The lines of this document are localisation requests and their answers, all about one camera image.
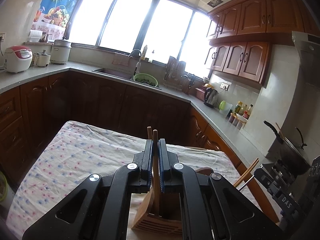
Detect group of condiment bottles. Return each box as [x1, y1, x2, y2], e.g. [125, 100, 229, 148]
[229, 112, 245, 130]

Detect green colander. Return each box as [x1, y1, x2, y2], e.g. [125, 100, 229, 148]
[133, 73, 158, 88]

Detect kitchen window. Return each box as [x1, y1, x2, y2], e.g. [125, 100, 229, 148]
[66, 0, 218, 80]

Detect pink dish cloth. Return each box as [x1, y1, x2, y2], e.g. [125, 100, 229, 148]
[112, 57, 130, 67]

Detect black wok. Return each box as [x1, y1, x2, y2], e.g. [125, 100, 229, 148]
[264, 120, 313, 175]

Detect red white rice cooker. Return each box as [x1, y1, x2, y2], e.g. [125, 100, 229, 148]
[4, 45, 33, 73]

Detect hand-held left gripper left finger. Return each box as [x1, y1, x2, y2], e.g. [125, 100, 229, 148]
[22, 139, 154, 240]

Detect wooden utensil holder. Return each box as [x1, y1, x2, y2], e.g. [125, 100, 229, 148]
[130, 167, 213, 239]

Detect chrome kitchen faucet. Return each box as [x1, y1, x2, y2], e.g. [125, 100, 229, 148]
[129, 49, 143, 74]

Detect wooden wall cabinets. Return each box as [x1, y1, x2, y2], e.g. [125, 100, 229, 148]
[205, 0, 320, 85]

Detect gas stove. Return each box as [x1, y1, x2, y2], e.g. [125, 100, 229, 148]
[261, 162, 309, 195]

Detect grey kitchen countertop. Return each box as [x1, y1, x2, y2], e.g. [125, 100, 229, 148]
[0, 60, 275, 160]

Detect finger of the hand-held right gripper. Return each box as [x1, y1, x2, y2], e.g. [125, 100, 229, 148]
[254, 166, 300, 217]

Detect steel range hood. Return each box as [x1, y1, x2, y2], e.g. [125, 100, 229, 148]
[291, 31, 320, 88]

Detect black wok lid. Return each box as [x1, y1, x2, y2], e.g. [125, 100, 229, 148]
[277, 127, 313, 160]

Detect wooden base cabinets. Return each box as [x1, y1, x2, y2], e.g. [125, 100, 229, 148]
[0, 71, 250, 180]

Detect small white appliance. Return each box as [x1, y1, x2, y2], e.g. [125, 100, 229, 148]
[32, 50, 52, 67]

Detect knife block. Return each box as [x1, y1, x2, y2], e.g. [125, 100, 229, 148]
[184, 72, 198, 95]

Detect steel electric kettle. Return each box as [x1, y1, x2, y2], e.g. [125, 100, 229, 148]
[203, 87, 218, 108]

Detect wooden cutting board rack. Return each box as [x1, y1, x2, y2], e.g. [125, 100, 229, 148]
[164, 56, 187, 90]

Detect metal chopstick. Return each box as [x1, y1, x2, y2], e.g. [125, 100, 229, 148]
[237, 176, 255, 190]

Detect white paper towel box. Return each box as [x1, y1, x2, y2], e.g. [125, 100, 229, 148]
[27, 29, 44, 43]

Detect wooden chair back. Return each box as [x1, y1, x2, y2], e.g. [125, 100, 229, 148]
[185, 146, 220, 153]

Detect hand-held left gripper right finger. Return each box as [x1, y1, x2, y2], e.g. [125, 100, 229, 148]
[157, 138, 288, 240]

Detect steel kitchen sink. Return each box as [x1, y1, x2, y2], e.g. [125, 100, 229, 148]
[92, 67, 162, 90]

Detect large white cooker pot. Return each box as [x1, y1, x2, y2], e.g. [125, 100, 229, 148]
[50, 37, 72, 65]

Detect white floral tablecloth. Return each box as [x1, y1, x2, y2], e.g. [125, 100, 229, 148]
[6, 120, 247, 240]

